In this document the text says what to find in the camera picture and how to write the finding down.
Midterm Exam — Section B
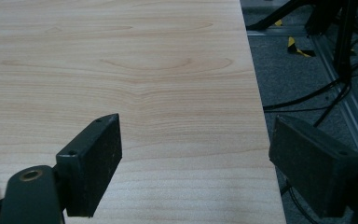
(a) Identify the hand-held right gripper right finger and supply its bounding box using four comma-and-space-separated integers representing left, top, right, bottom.
268, 115, 358, 218

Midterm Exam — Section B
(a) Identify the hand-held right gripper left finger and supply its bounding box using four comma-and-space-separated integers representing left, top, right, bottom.
55, 113, 123, 218

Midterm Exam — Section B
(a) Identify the yellow black floor tape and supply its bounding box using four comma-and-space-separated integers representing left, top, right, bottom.
286, 36, 317, 58

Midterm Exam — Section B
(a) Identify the black metal stand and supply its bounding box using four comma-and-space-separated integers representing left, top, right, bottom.
245, 0, 358, 82

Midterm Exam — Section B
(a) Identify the black cable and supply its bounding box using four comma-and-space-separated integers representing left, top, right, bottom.
262, 54, 358, 112
312, 81, 352, 128

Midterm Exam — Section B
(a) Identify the aluminium floor rail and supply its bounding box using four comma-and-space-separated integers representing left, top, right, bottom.
247, 25, 358, 172

